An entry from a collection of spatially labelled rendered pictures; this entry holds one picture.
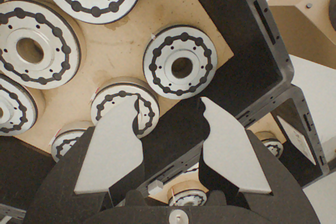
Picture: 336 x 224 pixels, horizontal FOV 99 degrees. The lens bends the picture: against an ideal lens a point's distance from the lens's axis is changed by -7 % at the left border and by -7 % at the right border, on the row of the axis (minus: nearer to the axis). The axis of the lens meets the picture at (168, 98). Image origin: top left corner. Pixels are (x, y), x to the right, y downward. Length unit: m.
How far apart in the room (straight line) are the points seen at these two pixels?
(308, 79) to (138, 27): 0.55
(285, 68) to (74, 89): 0.28
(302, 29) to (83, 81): 0.39
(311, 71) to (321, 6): 0.28
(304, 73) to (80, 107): 0.60
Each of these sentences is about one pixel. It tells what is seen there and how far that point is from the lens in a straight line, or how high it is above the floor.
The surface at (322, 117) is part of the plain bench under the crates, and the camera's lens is 0.83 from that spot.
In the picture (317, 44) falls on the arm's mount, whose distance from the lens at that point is 0.38.
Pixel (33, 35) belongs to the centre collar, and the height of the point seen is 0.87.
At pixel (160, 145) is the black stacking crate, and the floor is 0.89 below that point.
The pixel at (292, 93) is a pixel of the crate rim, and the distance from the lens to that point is 0.22.
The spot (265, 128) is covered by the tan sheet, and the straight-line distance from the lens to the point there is 0.42.
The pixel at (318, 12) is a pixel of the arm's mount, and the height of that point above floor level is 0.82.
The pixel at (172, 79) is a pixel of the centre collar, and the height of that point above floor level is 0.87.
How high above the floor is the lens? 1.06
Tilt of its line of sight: 59 degrees down
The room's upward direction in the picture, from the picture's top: 163 degrees clockwise
